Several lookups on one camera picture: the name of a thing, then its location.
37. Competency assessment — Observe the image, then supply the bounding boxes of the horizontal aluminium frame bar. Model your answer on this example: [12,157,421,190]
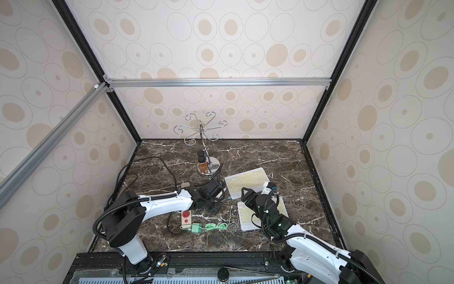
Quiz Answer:
[106,78,332,88]

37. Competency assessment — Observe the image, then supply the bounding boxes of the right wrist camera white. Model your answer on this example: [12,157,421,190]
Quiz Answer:
[261,182,277,195]

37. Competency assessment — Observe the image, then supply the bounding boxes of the beige power strip red sockets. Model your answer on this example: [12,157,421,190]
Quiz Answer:
[180,210,193,230]

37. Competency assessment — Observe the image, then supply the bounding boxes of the white wireless keyboard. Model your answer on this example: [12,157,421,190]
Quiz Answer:
[225,168,270,200]
[238,195,288,231]

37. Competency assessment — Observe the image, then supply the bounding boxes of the green plug adapter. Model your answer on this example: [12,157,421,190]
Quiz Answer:
[190,223,203,234]

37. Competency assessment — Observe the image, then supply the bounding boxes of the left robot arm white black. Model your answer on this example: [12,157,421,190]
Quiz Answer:
[92,181,225,265]

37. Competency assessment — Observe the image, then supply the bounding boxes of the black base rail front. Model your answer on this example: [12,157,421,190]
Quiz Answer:
[63,250,362,284]

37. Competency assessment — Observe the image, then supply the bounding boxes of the left diagonal aluminium frame bar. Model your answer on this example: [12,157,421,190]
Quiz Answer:
[1,82,107,207]

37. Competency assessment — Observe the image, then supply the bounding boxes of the amber bottle black cap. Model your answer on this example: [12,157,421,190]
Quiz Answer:
[197,150,209,175]

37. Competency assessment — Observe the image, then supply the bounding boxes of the chrome mug tree stand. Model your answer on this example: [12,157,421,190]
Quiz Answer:
[173,111,228,176]

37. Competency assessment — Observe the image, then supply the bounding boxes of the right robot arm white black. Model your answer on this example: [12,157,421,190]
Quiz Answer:
[241,183,384,284]

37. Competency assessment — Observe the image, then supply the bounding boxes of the black power cord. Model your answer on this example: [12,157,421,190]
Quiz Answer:
[105,156,185,235]

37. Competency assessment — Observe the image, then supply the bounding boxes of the light green charging cable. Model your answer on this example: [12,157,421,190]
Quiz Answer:
[198,205,234,232]

